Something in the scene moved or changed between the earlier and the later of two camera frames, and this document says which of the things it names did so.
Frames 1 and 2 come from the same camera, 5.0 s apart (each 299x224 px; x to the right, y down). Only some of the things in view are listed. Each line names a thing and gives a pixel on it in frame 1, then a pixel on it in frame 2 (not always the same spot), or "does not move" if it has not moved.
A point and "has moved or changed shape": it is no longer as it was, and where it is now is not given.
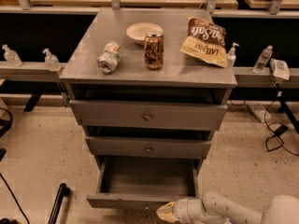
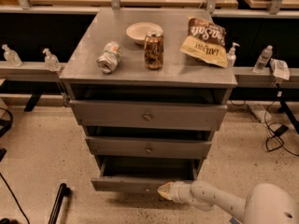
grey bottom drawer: [144, 182] has moved or changed shape
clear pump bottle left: [51, 62] does not move
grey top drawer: [150, 115] does not move
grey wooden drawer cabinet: [149, 87] does not move
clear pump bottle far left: [12, 58] does not move
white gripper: [181, 211] -> [176, 191]
